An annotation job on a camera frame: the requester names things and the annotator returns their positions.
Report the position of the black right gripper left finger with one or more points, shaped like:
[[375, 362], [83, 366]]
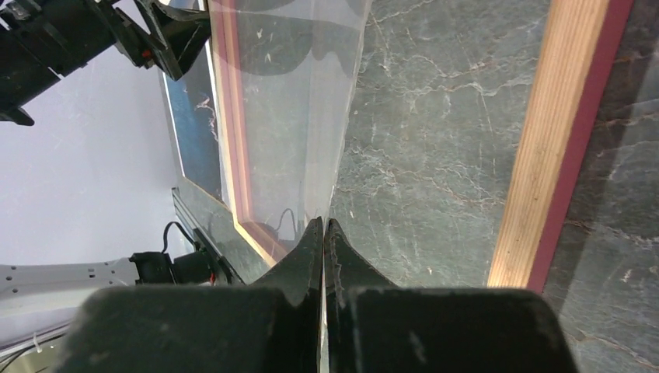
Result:
[[216, 329]]

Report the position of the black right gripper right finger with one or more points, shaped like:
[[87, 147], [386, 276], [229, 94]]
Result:
[[376, 326]]

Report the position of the clear acrylic sheet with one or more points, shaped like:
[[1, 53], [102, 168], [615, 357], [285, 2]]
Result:
[[273, 43]]

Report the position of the coastal landscape photo print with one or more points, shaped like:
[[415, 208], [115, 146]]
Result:
[[194, 125]]

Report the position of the pink wooden picture frame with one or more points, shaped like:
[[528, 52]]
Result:
[[578, 48]]

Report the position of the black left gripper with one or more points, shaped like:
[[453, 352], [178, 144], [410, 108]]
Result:
[[44, 41]]

